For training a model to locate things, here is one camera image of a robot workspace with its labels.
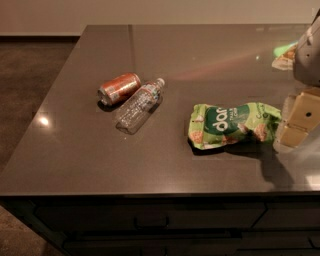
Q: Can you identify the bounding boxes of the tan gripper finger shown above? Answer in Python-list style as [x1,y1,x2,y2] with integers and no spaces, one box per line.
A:
[278,126,308,148]
[287,91,320,131]

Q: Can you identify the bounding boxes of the clear plastic water bottle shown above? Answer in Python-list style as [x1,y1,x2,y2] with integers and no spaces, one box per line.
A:
[116,78,165,134]

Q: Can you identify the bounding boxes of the green yellow snack packet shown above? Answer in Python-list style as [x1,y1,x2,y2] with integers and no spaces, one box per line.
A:
[272,42,298,71]

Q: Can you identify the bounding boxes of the green snack bag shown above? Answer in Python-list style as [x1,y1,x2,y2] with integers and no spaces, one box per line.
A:
[188,102,281,150]

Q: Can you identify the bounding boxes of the dark cabinet drawer front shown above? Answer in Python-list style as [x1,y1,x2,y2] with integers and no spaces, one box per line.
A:
[36,203,265,231]

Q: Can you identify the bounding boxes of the orange soda can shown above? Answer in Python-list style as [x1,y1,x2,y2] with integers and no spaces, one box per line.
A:
[98,73,141,106]

